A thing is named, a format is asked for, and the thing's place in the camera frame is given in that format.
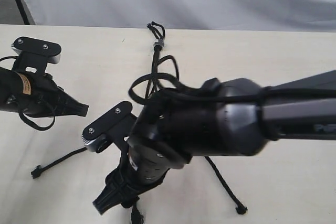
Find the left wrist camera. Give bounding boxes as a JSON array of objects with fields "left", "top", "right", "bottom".
[{"left": 12, "top": 36, "right": 61, "bottom": 76}]

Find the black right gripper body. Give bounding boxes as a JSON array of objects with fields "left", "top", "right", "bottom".
[{"left": 105, "top": 140, "right": 184, "bottom": 196}]

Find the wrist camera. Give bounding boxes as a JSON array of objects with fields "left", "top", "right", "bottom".
[
  {"left": 12, "top": 36, "right": 61, "bottom": 76},
  {"left": 82, "top": 101, "right": 137, "bottom": 154}
]

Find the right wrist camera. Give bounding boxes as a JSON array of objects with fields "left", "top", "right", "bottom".
[{"left": 82, "top": 101, "right": 137, "bottom": 154}]

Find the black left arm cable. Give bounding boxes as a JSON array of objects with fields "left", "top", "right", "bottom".
[{"left": 0, "top": 55, "right": 65, "bottom": 132}]

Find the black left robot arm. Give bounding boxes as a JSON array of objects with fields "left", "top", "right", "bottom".
[{"left": 1, "top": 68, "right": 89, "bottom": 118}]

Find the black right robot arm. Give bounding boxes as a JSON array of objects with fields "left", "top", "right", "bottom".
[{"left": 93, "top": 71, "right": 335, "bottom": 214}]

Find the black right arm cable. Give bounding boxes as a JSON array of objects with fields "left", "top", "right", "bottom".
[{"left": 128, "top": 55, "right": 336, "bottom": 141}]

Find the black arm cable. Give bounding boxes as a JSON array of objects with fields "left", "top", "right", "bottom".
[
  {"left": 0, "top": 55, "right": 65, "bottom": 132},
  {"left": 128, "top": 55, "right": 336, "bottom": 141}
]

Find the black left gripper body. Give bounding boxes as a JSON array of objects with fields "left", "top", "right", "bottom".
[{"left": 10, "top": 71, "right": 78, "bottom": 116}]

